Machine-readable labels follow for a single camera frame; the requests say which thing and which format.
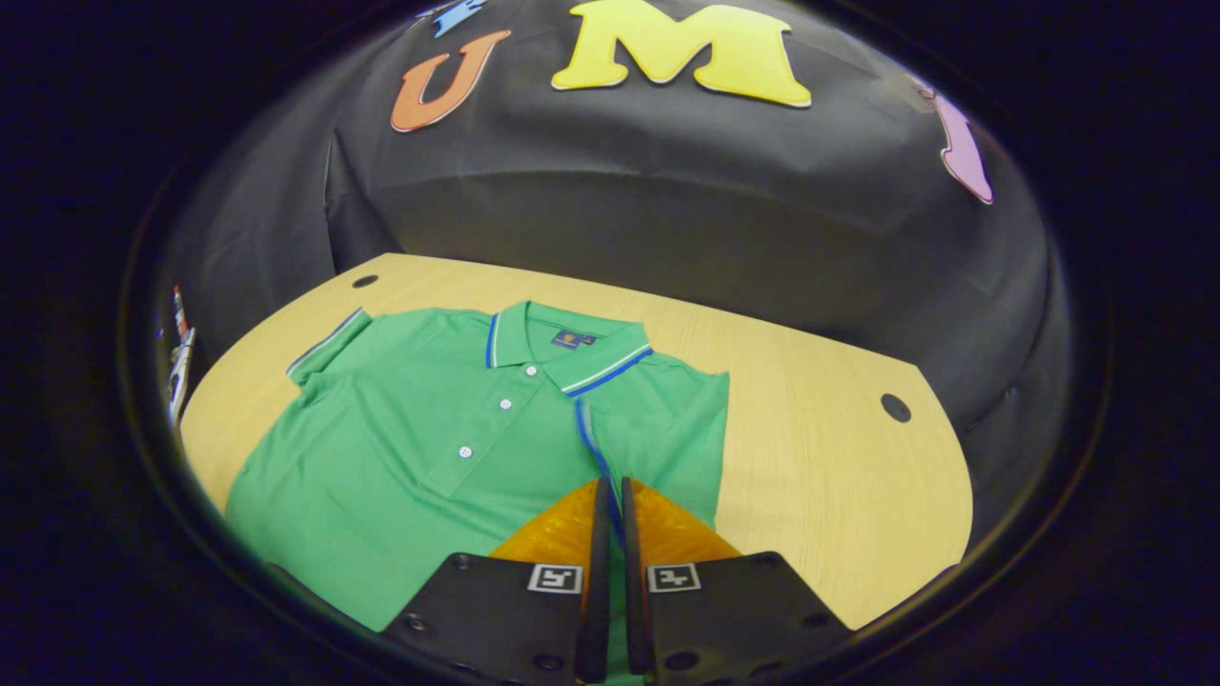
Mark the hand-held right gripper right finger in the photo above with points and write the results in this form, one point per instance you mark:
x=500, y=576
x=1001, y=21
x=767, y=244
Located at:
x=633, y=591

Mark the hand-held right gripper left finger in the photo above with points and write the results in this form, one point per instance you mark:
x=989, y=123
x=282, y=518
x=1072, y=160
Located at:
x=598, y=591

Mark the green collared T-shirt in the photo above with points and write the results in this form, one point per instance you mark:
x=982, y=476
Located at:
x=410, y=457

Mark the black backdrop cloth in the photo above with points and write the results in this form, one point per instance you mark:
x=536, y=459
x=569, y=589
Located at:
x=715, y=210

